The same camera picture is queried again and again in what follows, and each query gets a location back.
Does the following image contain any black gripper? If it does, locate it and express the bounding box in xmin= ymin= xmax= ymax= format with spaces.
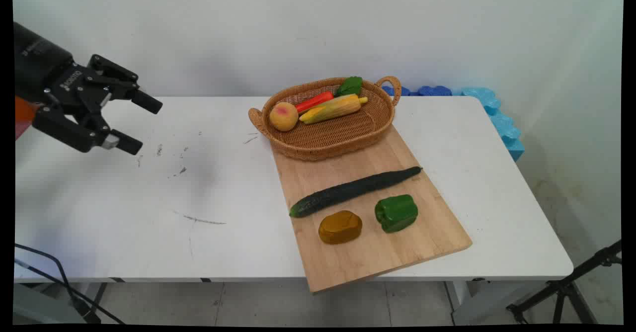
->
xmin=14 ymin=21 xmax=163 ymax=156

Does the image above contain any long dark green cucumber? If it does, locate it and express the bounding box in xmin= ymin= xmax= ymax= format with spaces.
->
xmin=289 ymin=166 xmax=423 ymax=219

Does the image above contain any orange object behind table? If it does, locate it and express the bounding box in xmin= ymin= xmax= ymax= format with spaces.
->
xmin=14 ymin=95 xmax=39 ymax=141

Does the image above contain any yellow pink peach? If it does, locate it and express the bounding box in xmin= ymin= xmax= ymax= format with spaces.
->
xmin=269 ymin=101 xmax=299 ymax=132

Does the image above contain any grey table leg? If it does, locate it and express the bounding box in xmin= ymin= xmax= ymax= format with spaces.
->
xmin=13 ymin=282 xmax=108 ymax=326

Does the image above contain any orange red carrot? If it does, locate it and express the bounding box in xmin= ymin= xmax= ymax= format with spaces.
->
xmin=294 ymin=91 xmax=335 ymax=114

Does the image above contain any woven wicker basket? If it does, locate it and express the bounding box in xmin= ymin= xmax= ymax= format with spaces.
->
xmin=248 ymin=76 xmax=402 ymax=162

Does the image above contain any yellow corn cob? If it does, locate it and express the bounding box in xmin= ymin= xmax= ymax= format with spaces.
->
xmin=299 ymin=94 xmax=369 ymax=125

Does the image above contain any green leafy vegetable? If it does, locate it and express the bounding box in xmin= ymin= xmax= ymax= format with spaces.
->
xmin=335 ymin=76 xmax=364 ymax=97

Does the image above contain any brown potato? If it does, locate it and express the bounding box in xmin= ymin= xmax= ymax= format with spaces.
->
xmin=318 ymin=210 xmax=363 ymax=245

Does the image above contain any wooden cutting board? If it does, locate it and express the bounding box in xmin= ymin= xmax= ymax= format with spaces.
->
xmin=271 ymin=124 xmax=473 ymax=294

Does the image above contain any green bell pepper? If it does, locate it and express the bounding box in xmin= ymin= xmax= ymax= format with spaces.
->
xmin=374 ymin=194 xmax=419 ymax=234

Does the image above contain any light blue foam piece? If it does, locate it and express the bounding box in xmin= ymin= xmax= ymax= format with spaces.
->
xmin=459 ymin=87 xmax=525 ymax=162

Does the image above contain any black tripod stand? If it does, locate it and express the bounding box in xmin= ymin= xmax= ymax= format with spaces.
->
xmin=506 ymin=240 xmax=623 ymax=325

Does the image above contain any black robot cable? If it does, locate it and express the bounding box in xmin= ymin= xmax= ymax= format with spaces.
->
xmin=14 ymin=244 xmax=126 ymax=326

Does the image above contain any white table leg frame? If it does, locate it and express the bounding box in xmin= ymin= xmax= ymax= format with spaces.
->
xmin=444 ymin=278 xmax=547 ymax=326

